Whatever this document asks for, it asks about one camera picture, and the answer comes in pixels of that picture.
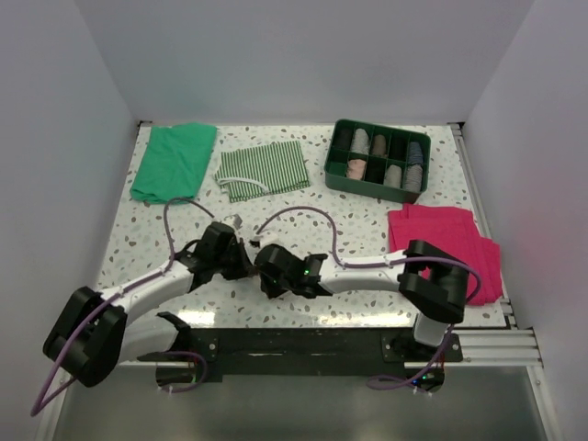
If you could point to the green white striped underwear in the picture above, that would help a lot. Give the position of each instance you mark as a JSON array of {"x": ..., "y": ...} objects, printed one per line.
[{"x": 271, "y": 169}]

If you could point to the green divided storage tray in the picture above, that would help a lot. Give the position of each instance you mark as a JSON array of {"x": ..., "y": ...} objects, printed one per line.
[{"x": 372, "y": 183}]

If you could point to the beige grey rolled sock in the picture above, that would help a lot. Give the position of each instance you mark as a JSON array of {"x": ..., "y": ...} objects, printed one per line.
[{"x": 393, "y": 176}]

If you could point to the blue striped rolled sock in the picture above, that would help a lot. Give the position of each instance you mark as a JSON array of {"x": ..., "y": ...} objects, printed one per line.
[{"x": 415, "y": 153}]

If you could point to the pink folded cloth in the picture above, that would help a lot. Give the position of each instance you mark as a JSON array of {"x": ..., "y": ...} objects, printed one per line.
[{"x": 454, "y": 231}]

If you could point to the green folded cloth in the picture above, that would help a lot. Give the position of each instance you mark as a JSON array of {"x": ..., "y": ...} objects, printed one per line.
[{"x": 174, "y": 163}]

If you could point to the aluminium frame rail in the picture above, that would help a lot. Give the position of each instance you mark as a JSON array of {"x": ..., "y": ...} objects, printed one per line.
[{"x": 491, "y": 337}]

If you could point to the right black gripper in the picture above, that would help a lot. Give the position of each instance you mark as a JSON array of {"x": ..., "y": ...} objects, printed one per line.
[{"x": 270, "y": 291}]

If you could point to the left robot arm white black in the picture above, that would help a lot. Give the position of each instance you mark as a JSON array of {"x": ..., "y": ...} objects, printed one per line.
[{"x": 104, "y": 317}]

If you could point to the brown rolled sock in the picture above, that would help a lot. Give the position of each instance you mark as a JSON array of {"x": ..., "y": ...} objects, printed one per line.
[{"x": 379, "y": 146}]

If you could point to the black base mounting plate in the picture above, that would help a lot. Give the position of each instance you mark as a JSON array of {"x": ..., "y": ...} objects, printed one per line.
[{"x": 363, "y": 352}]

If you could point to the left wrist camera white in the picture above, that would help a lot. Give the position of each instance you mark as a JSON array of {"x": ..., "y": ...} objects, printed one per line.
[{"x": 234, "y": 221}]

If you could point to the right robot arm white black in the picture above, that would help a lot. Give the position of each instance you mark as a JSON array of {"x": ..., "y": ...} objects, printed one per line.
[{"x": 438, "y": 285}]

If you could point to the pink rolled underwear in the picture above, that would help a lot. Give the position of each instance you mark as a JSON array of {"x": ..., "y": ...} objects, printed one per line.
[{"x": 356, "y": 169}]

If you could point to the grey striped rolled sock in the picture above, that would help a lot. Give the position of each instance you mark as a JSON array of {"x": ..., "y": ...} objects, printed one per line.
[{"x": 413, "y": 178}]

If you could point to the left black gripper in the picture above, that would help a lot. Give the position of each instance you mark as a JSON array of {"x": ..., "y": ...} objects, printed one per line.
[{"x": 243, "y": 266}]

